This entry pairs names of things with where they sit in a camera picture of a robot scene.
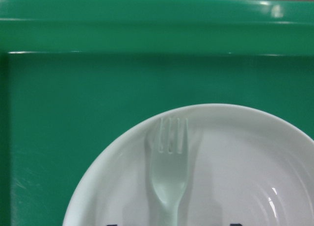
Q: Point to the white round plate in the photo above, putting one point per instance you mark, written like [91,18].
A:
[245,166]

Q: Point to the green plastic tray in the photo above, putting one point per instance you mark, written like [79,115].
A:
[75,74]

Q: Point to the pale green plastic fork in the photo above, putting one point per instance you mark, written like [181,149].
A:
[169,168]

